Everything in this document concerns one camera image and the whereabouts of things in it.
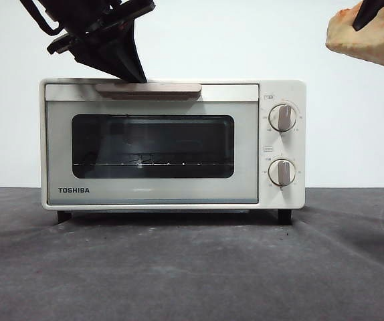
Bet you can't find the dark grey table cloth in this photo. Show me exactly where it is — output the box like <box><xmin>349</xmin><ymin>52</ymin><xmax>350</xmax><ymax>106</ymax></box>
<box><xmin>0</xmin><ymin>187</ymin><xmax>384</xmax><ymax>321</ymax></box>

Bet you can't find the metal wire oven rack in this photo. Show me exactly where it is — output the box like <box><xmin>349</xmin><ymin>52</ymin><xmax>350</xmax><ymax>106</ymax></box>
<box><xmin>73</xmin><ymin>153</ymin><xmax>228</xmax><ymax>168</ymax></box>

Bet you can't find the golden bread loaf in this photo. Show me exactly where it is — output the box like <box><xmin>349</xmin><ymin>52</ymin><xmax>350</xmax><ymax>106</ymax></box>
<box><xmin>324</xmin><ymin>0</ymin><xmax>384</xmax><ymax>73</ymax></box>

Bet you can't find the white Toshiba toaster oven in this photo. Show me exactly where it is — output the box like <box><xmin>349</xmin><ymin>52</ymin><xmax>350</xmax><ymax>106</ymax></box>
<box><xmin>39</xmin><ymin>78</ymin><xmax>307</xmax><ymax>225</ymax></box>

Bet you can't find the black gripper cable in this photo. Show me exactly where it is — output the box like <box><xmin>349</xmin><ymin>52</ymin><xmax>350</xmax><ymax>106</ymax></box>
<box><xmin>19</xmin><ymin>0</ymin><xmax>60</xmax><ymax>36</ymax></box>

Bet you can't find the oven timer knob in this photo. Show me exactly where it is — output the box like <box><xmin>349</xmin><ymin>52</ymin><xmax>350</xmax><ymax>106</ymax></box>
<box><xmin>267</xmin><ymin>158</ymin><xmax>296</xmax><ymax>187</ymax></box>

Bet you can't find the oven door with glass window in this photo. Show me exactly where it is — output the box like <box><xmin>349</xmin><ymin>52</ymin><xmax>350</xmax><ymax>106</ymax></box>
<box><xmin>44</xmin><ymin>83</ymin><xmax>260</xmax><ymax>205</ymax></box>

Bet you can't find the oven temperature knob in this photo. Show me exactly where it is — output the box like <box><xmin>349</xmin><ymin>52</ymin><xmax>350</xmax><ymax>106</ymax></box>
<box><xmin>268</xmin><ymin>104</ymin><xmax>297</xmax><ymax>133</ymax></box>

